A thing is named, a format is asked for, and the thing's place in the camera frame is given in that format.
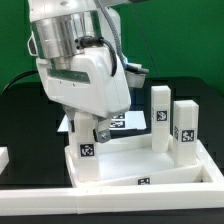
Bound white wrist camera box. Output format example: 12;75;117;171
125;63;149;88

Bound white block left edge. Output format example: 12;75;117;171
0;147;9;174

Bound black cables on table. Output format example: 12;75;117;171
0;70;41;96

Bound white L-shaped fence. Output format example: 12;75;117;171
0;148;224;216

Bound white desk top tray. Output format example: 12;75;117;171
65;134;203;187

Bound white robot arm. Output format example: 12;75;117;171
28;0;131;143

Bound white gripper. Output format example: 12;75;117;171
36;47;131;143

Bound fiducial marker sheet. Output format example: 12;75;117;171
57;110;148;133

